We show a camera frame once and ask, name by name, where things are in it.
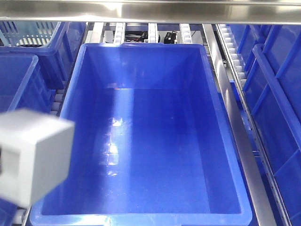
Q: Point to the gray hollow cube base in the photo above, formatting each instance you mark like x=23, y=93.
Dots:
x=35, y=154

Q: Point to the blue target bin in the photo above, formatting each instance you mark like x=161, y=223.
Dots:
x=152, y=143

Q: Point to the blue bin behind left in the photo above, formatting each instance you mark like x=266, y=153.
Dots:
x=58, y=56

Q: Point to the blue bin at left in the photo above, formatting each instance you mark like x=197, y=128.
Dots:
x=22, y=84

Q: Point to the blue bin at right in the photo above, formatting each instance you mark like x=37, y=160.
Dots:
x=273, y=95

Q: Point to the steel shelf rack far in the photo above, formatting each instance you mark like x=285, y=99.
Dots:
x=207, y=12

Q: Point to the light blue slotted basket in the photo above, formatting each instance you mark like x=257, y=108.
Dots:
x=19, y=33

